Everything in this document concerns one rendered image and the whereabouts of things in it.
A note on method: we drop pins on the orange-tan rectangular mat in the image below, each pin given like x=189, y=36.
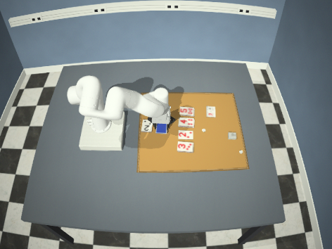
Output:
x=212, y=148

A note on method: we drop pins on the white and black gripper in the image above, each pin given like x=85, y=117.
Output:
x=168, y=115

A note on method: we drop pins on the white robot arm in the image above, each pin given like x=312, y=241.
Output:
x=91, y=103

